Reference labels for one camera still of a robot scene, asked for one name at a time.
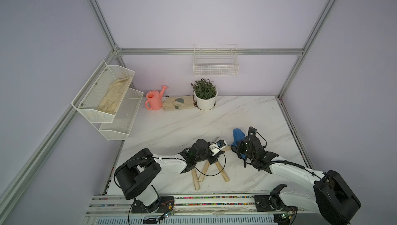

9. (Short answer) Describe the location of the blue fluffy rag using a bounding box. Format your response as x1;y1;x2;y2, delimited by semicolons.
231;128;245;153

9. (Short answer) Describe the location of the sickle with wooden handle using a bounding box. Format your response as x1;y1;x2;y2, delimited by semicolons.
198;161;210;183
215;146;231;183
191;168;200;190

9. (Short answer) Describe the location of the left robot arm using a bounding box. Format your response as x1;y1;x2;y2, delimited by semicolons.
114;139;227;213

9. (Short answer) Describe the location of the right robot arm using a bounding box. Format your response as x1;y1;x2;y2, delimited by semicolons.
231;134;361;225

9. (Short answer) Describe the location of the white plant pot with saucer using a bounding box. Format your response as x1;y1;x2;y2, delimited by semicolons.
193;89;218;111

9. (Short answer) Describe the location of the beige work glove on table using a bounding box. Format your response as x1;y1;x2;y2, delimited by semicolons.
162;95;195;111

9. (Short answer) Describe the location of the green potted plant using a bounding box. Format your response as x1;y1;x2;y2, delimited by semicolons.
191;79;217;100

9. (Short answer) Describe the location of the pink watering can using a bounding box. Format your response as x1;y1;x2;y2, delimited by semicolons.
145;85;167;111

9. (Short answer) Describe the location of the white mesh lower shelf basket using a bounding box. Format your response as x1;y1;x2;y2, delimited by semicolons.
99;88;143;141

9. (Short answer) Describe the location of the white mesh shelf basket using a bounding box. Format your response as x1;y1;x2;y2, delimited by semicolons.
71;61;135;123
99;88;143;141

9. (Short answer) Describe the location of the white mesh upper shelf basket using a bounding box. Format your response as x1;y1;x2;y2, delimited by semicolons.
71;61;135;123

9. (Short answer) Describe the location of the sickle with wooden handle middle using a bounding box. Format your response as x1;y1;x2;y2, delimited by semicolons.
198;161;210;183

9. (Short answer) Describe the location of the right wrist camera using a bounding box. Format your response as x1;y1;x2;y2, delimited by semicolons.
248;126;257;136

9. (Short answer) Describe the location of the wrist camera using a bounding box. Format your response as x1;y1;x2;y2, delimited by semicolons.
248;126;257;136
209;140;227;154

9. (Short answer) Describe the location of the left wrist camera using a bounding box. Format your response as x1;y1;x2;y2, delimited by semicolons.
209;140;227;154

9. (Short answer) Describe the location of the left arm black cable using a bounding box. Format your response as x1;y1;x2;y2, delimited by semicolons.
113;150;227;188

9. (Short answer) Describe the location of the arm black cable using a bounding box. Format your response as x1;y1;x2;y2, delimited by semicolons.
243;127;323;181
113;150;227;188

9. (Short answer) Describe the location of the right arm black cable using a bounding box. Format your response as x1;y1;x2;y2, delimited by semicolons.
243;127;323;181

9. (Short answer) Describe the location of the white wire wall basket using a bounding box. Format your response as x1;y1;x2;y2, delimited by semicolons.
193;44;239;77

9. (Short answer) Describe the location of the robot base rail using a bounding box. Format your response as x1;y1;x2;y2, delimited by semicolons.
83;194;307;225

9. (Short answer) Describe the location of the aluminium frame profile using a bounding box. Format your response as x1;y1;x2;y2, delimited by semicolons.
1;0;337;219

